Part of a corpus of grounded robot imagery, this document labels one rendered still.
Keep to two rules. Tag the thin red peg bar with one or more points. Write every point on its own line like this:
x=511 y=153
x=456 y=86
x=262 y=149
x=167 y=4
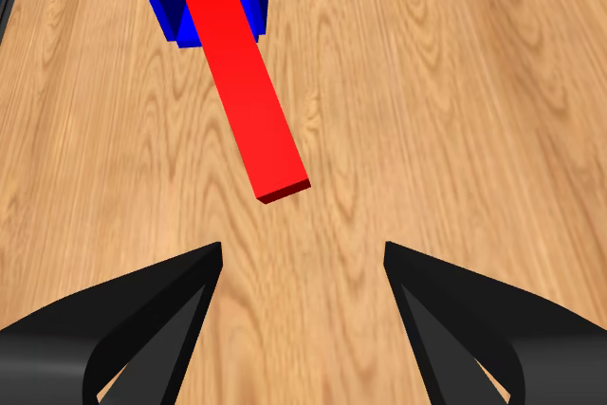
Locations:
x=246 y=106

